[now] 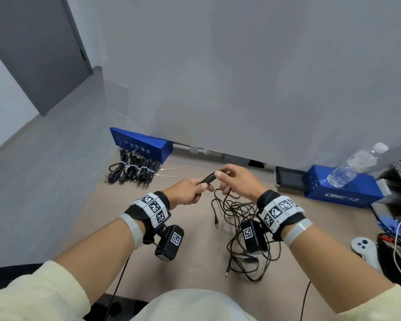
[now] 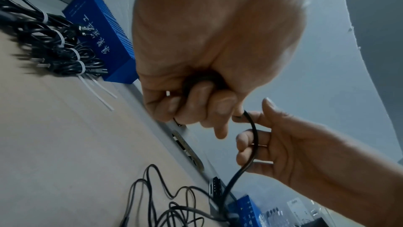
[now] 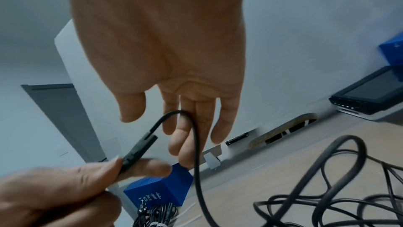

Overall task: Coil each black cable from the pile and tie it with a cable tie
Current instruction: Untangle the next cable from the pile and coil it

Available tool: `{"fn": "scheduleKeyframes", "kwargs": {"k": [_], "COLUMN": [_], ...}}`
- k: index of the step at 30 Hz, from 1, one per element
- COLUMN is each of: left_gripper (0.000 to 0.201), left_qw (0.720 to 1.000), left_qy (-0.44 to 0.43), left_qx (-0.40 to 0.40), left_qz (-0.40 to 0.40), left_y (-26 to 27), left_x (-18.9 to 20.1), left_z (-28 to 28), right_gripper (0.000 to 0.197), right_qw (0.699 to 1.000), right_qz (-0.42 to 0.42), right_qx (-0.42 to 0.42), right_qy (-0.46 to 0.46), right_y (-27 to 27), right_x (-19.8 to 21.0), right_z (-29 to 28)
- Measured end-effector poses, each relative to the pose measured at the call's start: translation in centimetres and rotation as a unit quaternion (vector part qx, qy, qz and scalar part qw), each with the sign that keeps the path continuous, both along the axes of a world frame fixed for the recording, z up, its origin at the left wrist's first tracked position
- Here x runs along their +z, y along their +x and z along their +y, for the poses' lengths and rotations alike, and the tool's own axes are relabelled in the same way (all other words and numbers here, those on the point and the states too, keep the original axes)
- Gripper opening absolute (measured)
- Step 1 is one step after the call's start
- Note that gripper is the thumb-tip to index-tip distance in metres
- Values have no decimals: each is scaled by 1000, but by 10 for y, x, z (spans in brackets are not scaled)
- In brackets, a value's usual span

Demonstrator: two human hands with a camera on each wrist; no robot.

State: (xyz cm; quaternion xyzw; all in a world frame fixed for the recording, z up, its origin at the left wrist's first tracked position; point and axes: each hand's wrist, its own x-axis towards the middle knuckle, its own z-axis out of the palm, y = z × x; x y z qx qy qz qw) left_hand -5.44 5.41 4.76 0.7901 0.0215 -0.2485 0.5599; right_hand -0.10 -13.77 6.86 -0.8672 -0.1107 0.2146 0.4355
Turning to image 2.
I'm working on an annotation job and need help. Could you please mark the black cable with round plug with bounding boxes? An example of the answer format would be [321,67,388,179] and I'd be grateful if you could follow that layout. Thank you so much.
[0,0,68,26]

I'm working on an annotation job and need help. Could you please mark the pile of black cables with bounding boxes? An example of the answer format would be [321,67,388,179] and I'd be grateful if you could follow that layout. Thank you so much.
[119,164,233,227]

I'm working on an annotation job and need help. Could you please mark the thick black power cable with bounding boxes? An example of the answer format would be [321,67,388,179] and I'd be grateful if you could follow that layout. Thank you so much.
[0,12,91,48]

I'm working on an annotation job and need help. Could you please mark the person's left hand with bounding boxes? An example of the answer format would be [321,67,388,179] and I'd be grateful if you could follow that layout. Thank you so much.
[132,0,311,140]

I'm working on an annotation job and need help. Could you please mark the blue triangular box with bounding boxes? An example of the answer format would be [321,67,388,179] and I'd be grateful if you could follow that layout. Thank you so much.
[62,0,140,85]

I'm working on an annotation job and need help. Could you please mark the white zip ties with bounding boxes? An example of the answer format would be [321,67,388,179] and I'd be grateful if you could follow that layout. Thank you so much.
[76,60,115,112]

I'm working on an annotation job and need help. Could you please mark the black charger cable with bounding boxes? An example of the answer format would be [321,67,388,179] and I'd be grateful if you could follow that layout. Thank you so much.
[173,70,260,222]

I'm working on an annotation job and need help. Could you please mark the person's right hand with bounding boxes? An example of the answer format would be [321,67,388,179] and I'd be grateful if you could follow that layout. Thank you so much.
[232,97,403,227]

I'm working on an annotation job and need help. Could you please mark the small black screen device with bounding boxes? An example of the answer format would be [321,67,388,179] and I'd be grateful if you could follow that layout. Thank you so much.
[208,176,238,222]

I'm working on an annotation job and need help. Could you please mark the light wooden table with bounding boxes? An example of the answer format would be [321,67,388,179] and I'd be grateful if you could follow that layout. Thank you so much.
[0,0,233,227]

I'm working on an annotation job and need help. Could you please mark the blue rectangular box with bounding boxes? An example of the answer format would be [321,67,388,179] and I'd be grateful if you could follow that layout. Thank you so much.
[236,195,263,227]

